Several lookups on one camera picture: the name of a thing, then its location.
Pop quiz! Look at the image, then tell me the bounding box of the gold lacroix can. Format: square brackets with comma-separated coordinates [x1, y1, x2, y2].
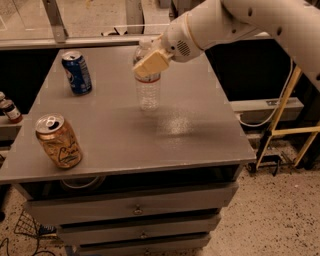
[35, 113, 82, 169]

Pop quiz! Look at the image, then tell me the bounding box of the middle grey drawer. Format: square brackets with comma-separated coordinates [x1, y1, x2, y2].
[58, 214, 221, 245]

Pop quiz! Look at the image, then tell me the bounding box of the bowl inside cabinet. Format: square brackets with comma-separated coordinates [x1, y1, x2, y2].
[60, 176, 105, 191]

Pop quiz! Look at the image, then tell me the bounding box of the clear plastic water bottle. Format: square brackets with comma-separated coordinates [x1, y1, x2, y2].
[133, 40, 161, 111]

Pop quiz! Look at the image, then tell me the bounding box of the black cable on floor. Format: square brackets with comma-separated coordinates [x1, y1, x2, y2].
[0, 236, 58, 256]

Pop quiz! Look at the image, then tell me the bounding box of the grey metal railing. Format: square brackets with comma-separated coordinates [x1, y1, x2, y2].
[0, 0, 173, 50]

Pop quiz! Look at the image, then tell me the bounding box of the black wire basket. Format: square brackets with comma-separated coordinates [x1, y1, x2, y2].
[14, 211, 56, 238]

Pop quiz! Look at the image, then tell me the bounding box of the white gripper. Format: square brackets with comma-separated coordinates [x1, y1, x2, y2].
[132, 11, 203, 78]

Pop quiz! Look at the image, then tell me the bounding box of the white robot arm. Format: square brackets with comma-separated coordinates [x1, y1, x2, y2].
[133, 0, 320, 87]

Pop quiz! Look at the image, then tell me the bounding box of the grey drawer cabinet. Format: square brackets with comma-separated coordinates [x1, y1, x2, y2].
[0, 43, 257, 256]

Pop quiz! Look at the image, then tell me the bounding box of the bottom grey drawer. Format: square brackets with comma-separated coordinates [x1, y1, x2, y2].
[78, 233, 210, 256]

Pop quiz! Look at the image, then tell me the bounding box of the small brown medicine bottle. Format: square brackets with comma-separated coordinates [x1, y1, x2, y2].
[0, 91, 23, 123]

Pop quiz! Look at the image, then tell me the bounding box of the top grey drawer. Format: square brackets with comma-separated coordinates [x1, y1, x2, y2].
[24, 182, 238, 225]

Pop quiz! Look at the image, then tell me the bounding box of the grey drawer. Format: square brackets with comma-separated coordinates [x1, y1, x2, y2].
[58, 214, 221, 245]
[78, 233, 210, 256]
[24, 182, 238, 225]

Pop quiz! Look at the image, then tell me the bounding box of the blue pepsi can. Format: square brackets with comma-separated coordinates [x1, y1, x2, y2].
[61, 50, 92, 95]

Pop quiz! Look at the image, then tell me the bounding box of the white cable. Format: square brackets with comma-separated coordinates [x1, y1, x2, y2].
[237, 58, 294, 128]

